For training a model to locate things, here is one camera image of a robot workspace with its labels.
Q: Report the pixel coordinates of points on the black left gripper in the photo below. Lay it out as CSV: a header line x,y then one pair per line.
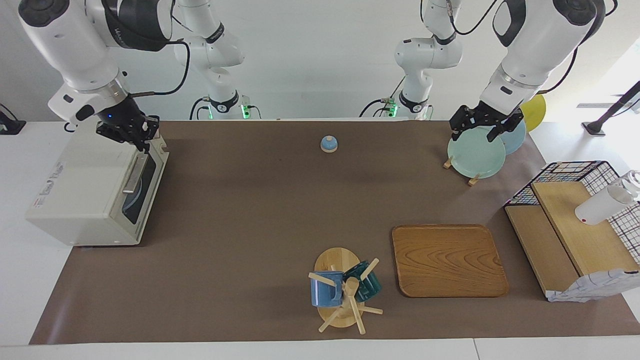
x,y
485,115

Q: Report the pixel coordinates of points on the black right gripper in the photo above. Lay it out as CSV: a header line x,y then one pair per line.
x,y
122,112

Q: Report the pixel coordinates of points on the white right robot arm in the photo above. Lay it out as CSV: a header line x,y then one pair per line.
x,y
65,40

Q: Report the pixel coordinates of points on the cream toaster oven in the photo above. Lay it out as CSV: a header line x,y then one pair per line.
x,y
85,190

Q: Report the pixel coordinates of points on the pale green plate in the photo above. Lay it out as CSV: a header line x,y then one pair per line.
x,y
475,155

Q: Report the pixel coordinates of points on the light blue racked plate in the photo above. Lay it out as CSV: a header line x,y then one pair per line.
x,y
515,142

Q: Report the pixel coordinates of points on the wooden plate rack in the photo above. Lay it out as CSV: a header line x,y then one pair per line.
x,y
447,163

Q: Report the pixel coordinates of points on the yellow plate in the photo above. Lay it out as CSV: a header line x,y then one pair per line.
x,y
536,112

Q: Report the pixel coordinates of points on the black stand with foot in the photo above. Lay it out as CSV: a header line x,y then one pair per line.
x,y
595,127

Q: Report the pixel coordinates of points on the brown table mat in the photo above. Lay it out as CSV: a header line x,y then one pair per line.
x,y
225,225

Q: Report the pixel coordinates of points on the wooden stepped shelf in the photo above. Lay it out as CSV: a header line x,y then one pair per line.
x,y
575,225

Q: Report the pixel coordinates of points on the wooden serving tray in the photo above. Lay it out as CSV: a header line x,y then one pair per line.
x,y
445,260

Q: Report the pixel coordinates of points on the white bottle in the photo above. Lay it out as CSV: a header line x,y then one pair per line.
x,y
600,205

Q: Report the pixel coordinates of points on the dark green mug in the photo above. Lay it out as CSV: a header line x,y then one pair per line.
x,y
371,287

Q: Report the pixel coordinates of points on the wooden mug tree stand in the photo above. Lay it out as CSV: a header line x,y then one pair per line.
x,y
335,260

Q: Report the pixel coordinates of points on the blue mug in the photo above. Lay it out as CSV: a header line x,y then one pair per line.
x,y
325,292

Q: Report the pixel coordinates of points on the black clamp mount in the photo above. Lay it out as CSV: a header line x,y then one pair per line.
x,y
10,127

